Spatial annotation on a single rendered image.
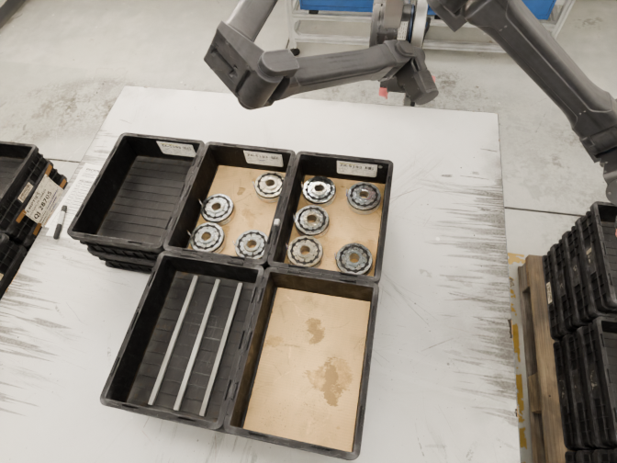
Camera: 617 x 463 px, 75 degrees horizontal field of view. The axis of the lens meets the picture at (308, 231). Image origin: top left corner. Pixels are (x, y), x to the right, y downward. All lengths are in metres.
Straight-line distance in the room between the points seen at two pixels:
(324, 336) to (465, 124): 1.02
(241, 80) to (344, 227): 0.63
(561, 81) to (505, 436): 0.87
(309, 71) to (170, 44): 2.81
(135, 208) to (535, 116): 2.36
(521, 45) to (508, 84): 2.38
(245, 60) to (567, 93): 0.51
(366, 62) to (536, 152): 1.93
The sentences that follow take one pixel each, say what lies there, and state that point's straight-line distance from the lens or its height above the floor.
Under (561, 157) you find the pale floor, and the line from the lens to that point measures 2.76.
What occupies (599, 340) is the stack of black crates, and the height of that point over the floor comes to 0.48.
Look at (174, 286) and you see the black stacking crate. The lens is 1.24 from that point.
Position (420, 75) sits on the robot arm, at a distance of 1.03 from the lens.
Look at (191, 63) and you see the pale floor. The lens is 3.31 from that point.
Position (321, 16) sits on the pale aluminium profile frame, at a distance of 2.99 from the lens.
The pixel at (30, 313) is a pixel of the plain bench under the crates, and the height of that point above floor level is 0.70.
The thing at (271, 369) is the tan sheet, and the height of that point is 0.83.
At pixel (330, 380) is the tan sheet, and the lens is 1.07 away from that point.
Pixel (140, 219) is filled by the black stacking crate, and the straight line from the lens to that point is 1.40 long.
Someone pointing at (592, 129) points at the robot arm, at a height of 1.36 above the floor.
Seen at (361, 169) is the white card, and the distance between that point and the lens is 1.28.
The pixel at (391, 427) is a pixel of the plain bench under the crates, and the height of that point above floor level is 0.70.
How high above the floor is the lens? 1.89
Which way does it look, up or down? 60 degrees down
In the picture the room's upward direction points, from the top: 8 degrees counter-clockwise
